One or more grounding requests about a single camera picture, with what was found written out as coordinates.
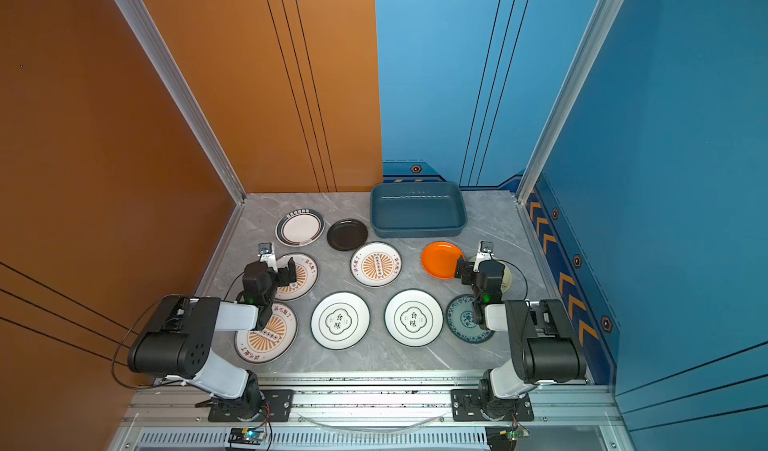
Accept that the orange sunburst plate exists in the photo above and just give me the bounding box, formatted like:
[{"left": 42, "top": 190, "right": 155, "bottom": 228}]
[
  {"left": 235, "top": 314, "right": 298, "bottom": 364},
  {"left": 275, "top": 253, "right": 319, "bottom": 301},
  {"left": 350, "top": 241, "right": 403, "bottom": 287}
]

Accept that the cream plate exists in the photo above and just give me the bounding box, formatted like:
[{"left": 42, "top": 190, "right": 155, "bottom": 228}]
[{"left": 500, "top": 260, "right": 513, "bottom": 293}]

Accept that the orange plastic plate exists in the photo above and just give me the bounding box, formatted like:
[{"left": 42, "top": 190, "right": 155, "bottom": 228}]
[{"left": 421, "top": 242, "right": 464, "bottom": 280}]

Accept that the white plate dark rim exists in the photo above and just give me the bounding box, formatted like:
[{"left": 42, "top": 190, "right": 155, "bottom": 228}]
[{"left": 275, "top": 208, "right": 325, "bottom": 247}]

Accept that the small black plate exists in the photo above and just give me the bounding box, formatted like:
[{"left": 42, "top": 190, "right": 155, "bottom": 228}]
[{"left": 327, "top": 218, "right": 368, "bottom": 251}]

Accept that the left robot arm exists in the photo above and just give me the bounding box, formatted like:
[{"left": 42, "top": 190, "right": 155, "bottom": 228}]
[{"left": 127, "top": 254, "right": 297, "bottom": 421}]

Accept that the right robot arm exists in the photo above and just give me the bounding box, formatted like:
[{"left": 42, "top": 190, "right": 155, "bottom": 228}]
[{"left": 454, "top": 256, "right": 588, "bottom": 420}]

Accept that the teal plastic bin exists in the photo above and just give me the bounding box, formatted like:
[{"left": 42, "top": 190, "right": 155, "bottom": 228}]
[{"left": 370, "top": 182, "right": 468, "bottom": 238}]

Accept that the teal patterned plate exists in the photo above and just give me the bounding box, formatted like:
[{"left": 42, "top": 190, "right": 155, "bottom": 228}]
[{"left": 445, "top": 294, "right": 494, "bottom": 344}]

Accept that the orange sunburst plate front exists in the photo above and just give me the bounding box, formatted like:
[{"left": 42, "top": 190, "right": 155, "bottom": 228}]
[{"left": 235, "top": 314, "right": 298, "bottom": 364}]

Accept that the white plate black emblem left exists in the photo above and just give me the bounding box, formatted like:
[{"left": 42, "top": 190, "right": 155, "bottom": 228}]
[{"left": 310, "top": 292, "right": 371, "bottom": 351}]

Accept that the white plate black emblem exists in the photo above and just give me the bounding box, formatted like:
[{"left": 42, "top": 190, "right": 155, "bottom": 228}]
[
  {"left": 384, "top": 289, "right": 444, "bottom": 347},
  {"left": 310, "top": 292, "right": 371, "bottom": 351}
]

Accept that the white plate black emblem right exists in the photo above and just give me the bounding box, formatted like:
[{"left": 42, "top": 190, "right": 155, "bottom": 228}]
[{"left": 384, "top": 289, "right": 444, "bottom": 347}]

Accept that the right circuit board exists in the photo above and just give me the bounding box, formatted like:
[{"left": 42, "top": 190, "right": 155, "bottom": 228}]
[{"left": 485, "top": 427, "right": 530, "bottom": 451}]

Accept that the left green circuit board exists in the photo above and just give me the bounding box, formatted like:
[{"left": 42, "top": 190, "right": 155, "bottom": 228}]
[{"left": 226, "top": 427, "right": 269, "bottom": 450}]

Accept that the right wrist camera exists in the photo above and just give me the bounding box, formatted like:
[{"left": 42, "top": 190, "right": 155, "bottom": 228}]
[{"left": 473, "top": 240, "right": 494, "bottom": 272}]

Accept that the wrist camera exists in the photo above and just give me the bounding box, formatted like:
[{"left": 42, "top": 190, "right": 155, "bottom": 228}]
[
  {"left": 259, "top": 242, "right": 278, "bottom": 272},
  {"left": 473, "top": 240, "right": 494, "bottom": 272}
]

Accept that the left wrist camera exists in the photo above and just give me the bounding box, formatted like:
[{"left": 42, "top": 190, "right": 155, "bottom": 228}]
[{"left": 259, "top": 242, "right": 278, "bottom": 272}]

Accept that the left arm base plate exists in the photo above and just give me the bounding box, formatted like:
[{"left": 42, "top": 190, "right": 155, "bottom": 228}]
[{"left": 208, "top": 389, "right": 294, "bottom": 424}]

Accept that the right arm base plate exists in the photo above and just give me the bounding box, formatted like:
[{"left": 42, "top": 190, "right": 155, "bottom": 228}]
[{"left": 450, "top": 389, "right": 535, "bottom": 422}]

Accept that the aluminium rail frame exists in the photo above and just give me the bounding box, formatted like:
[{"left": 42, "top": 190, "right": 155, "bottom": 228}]
[{"left": 111, "top": 371, "right": 633, "bottom": 450}]

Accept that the right aluminium corner post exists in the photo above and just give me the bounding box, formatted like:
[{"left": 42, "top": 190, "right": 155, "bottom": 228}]
[{"left": 516, "top": 0, "right": 625, "bottom": 205}]

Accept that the aluminium corner post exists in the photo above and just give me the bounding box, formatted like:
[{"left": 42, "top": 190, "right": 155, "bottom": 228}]
[
  {"left": 114, "top": 0, "right": 246, "bottom": 205},
  {"left": 516, "top": 0, "right": 625, "bottom": 205}
]

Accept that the left aluminium corner post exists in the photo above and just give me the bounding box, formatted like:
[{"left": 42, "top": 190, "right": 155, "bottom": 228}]
[{"left": 114, "top": 0, "right": 246, "bottom": 205}]

